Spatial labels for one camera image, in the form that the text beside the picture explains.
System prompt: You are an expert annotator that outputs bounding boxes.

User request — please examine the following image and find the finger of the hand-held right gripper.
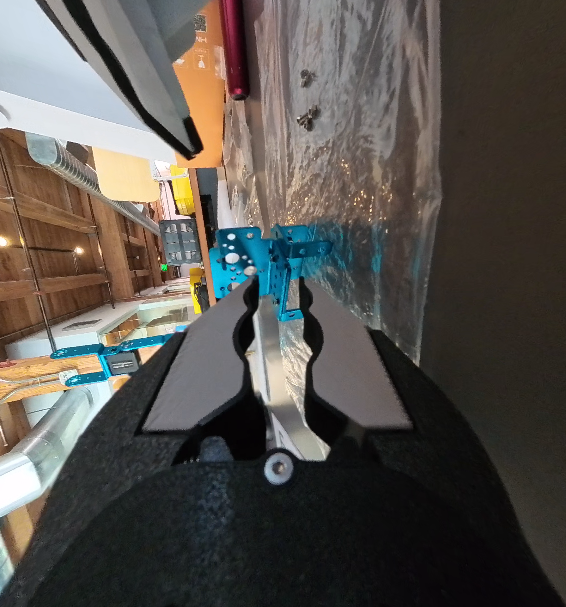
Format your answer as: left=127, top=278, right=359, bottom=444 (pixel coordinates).
left=36, top=0, right=217, bottom=160

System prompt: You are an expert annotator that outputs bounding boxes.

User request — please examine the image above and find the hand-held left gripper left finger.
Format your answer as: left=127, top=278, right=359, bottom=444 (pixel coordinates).
left=142, top=277, right=256, bottom=434

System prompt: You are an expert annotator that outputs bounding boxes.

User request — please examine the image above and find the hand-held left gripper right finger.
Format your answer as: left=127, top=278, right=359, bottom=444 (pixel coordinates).
left=300, top=279, right=414, bottom=431

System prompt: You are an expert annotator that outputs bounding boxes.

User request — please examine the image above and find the blue metal bracket assembly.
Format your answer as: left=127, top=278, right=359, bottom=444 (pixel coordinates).
left=209, top=224, right=334, bottom=324

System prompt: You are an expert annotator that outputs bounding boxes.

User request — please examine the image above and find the slim dark red screwdriver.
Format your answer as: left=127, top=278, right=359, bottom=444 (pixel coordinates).
left=219, top=0, right=251, bottom=101

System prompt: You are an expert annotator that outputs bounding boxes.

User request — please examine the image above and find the orange cardboard box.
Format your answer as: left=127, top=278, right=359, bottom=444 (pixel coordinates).
left=0, top=0, right=228, bottom=169

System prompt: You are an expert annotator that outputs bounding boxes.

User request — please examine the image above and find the white counter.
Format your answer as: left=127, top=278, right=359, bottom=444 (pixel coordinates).
left=5, top=294, right=190, bottom=362

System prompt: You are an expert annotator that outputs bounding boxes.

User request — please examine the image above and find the yellow bin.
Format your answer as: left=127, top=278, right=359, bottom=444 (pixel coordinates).
left=169, top=163, right=192, bottom=217

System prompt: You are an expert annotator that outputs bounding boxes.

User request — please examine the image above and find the black crate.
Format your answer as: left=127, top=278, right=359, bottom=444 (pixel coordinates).
left=159, top=218, right=203, bottom=266

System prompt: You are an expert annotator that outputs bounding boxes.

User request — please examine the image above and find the clear plastic bag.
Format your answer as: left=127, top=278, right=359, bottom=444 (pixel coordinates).
left=223, top=0, right=443, bottom=367

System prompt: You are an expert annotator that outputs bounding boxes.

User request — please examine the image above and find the yellow wall panel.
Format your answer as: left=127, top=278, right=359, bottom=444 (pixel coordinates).
left=92, top=148, right=161, bottom=205

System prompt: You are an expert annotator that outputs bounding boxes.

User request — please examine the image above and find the silver ventilation duct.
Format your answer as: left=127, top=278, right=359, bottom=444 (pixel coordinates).
left=0, top=389, right=95, bottom=583
left=26, top=133, right=163, bottom=238

